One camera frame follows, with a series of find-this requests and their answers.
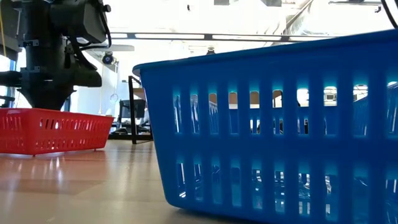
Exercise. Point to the overhead LED light bar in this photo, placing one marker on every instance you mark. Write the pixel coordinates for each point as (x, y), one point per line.
(174, 36)

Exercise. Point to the black background monitor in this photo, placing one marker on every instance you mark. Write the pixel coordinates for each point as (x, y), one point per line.
(133, 109)

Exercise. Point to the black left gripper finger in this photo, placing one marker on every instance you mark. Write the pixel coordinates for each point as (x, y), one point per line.
(46, 98)

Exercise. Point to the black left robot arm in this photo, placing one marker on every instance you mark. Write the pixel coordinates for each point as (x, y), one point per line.
(77, 18)

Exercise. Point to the blue plastic slotted basket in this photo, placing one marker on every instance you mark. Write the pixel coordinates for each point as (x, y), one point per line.
(280, 149)

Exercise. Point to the round black ceiling camera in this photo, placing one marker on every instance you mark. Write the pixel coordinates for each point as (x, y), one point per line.
(211, 51)
(108, 58)

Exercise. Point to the black aluminium table frame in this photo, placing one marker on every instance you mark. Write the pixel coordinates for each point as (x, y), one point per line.
(124, 136)

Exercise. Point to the black ceiling track light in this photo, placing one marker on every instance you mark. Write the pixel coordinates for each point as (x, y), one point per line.
(354, 2)

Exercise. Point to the red plastic slotted basket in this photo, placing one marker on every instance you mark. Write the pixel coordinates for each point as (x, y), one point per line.
(81, 114)

